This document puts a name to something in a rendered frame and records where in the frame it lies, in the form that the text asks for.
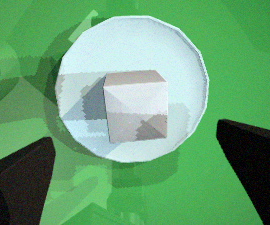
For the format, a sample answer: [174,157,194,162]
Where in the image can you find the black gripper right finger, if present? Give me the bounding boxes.
[216,119,270,225]

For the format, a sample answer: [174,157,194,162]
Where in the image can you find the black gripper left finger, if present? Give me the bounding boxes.
[0,137,55,225]

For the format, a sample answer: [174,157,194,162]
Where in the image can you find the white cube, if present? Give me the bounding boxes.
[103,70,168,143]

